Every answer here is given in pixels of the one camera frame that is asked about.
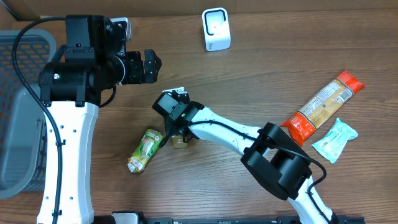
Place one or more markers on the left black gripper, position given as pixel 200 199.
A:
pixel 137 76

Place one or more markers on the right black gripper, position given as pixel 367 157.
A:
pixel 175 130

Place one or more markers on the white cream tube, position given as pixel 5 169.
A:
pixel 178 141

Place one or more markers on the green yellow snack packet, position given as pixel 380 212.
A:
pixel 148 146

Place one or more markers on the teal snack packet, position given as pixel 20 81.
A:
pixel 332 144

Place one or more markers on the orange spaghetti packet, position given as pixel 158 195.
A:
pixel 316 111

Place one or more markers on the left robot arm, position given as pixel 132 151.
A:
pixel 94 59

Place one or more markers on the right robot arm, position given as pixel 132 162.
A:
pixel 277 163

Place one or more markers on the white barcode scanner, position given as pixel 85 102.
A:
pixel 216 29

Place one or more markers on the grey plastic mesh basket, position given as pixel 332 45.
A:
pixel 23 127

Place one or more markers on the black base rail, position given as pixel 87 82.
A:
pixel 121 217

